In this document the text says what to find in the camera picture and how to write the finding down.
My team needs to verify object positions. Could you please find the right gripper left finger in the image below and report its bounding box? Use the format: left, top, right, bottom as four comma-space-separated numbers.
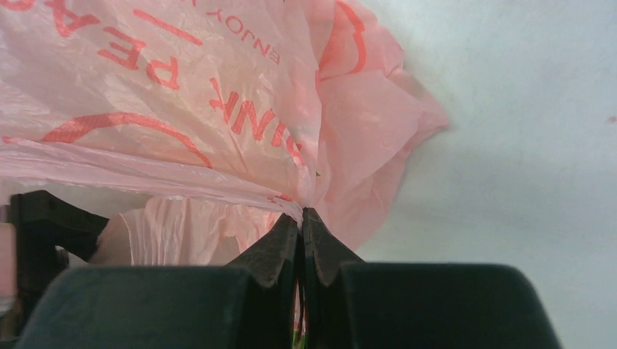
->
16, 215, 298, 348

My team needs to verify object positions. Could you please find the pink plastic bag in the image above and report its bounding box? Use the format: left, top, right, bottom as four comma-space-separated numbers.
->
1, 1, 448, 265

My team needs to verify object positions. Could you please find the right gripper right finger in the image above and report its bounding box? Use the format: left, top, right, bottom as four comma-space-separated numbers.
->
302, 209, 561, 348

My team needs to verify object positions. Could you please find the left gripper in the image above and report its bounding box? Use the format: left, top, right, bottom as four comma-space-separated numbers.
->
8, 190, 109, 333

